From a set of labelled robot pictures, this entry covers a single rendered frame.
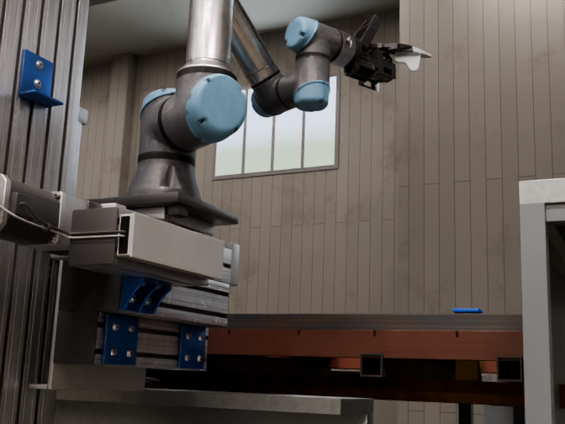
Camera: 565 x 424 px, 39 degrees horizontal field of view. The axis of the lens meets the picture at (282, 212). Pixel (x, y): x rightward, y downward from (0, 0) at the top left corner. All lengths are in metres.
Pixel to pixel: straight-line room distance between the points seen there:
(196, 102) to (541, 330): 0.71
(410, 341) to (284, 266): 7.52
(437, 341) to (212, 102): 0.69
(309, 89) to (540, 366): 0.73
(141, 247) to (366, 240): 7.69
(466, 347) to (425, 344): 0.09
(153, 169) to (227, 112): 0.19
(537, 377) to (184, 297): 0.65
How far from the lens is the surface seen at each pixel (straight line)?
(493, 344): 1.69
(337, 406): 1.56
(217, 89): 1.47
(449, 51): 7.63
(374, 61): 1.83
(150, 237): 1.23
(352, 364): 2.50
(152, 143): 1.57
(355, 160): 9.12
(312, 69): 1.68
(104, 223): 1.23
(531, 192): 1.37
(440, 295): 7.06
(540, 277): 1.34
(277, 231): 9.33
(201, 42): 1.53
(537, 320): 1.34
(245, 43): 1.76
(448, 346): 1.70
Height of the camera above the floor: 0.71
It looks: 12 degrees up
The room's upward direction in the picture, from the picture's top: 2 degrees clockwise
